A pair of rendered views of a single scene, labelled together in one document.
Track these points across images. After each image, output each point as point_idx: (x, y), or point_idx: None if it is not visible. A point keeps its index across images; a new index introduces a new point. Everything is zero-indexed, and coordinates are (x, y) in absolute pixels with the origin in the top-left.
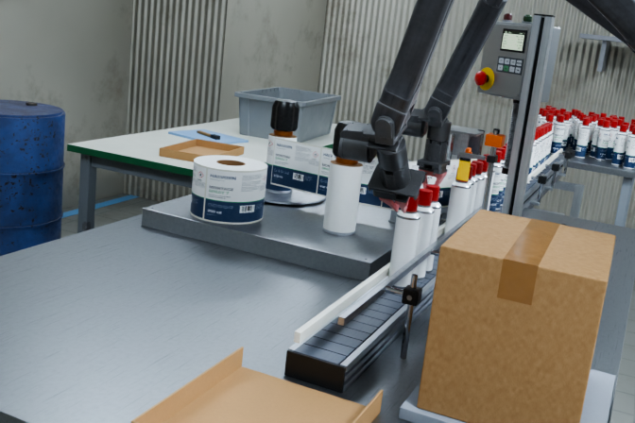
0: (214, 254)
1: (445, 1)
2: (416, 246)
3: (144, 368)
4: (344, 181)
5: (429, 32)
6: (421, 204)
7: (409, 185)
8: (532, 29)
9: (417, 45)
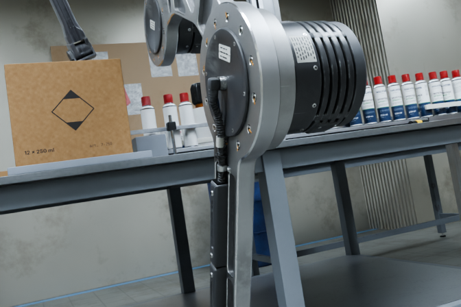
0: None
1: None
2: (152, 126)
3: None
4: (195, 118)
5: None
6: (164, 103)
7: None
8: None
9: (54, 8)
